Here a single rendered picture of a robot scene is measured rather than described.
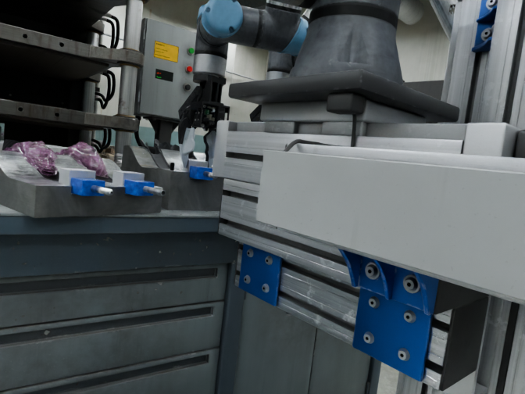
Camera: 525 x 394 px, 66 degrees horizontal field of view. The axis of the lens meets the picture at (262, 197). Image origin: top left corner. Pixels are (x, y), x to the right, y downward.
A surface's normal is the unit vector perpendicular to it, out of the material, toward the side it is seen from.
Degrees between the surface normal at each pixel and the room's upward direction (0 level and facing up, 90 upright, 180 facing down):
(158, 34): 90
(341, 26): 72
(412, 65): 90
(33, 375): 90
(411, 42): 90
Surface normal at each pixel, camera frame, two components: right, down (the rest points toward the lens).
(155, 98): 0.58, 0.15
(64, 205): 0.79, 0.14
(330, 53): -0.39, -0.27
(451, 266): -0.75, -0.03
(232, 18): 0.25, 0.11
